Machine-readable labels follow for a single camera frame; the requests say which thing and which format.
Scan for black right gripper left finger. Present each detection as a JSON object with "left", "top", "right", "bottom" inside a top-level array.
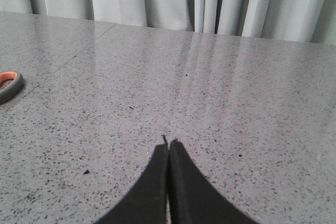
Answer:
[{"left": 99, "top": 145, "right": 169, "bottom": 223}]

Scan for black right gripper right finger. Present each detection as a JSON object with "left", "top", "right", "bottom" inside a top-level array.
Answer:
[{"left": 169, "top": 140, "right": 254, "bottom": 223}]

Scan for grey orange scissors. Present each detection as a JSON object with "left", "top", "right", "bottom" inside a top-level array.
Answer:
[{"left": 1, "top": 71, "right": 24, "bottom": 104}]

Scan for grey curtain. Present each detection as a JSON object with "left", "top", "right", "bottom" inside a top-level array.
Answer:
[{"left": 1, "top": 0, "right": 335, "bottom": 45}]

